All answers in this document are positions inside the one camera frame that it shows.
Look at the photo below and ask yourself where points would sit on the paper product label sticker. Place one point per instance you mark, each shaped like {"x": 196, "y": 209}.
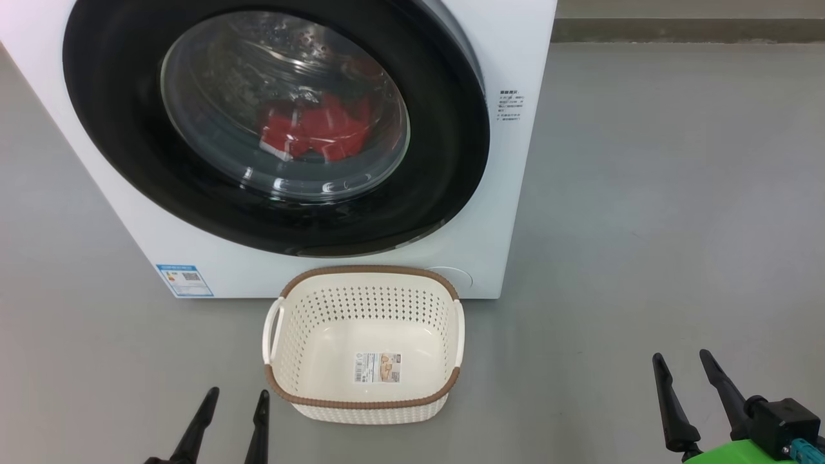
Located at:
{"x": 377, "y": 367}

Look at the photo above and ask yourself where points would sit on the cream perforated basket brown rim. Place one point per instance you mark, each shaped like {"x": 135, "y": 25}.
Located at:
{"x": 303, "y": 386}

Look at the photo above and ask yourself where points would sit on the black round washing machine door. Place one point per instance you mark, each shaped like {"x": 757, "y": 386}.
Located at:
{"x": 116, "y": 96}

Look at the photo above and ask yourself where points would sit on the blue energy label sticker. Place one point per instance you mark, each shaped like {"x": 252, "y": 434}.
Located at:
{"x": 185, "y": 281}

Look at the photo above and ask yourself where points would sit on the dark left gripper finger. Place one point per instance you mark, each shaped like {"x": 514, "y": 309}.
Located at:
{"x": 259, "y": 432}
{"x": 196, "y": 428}

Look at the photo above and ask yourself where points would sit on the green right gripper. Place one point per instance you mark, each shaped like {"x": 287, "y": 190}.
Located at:
{"x": 735, "y": 453}

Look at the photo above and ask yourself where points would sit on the red jersey garment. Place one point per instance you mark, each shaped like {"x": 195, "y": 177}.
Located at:
{"x": 316, "y": 129}

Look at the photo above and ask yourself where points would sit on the white front-load washing machine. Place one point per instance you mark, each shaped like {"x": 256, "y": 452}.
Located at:
{"x": 509, "y": 193}

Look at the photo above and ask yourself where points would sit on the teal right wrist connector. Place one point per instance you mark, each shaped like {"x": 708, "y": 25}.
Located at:
{"x": 807, "y": 449}

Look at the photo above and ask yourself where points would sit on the round white filter cover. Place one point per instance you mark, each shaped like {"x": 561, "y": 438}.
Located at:
{"x": 459, "y": 277}

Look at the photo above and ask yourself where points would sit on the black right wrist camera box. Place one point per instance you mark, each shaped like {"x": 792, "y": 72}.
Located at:
{"x": 783, "y": 425}

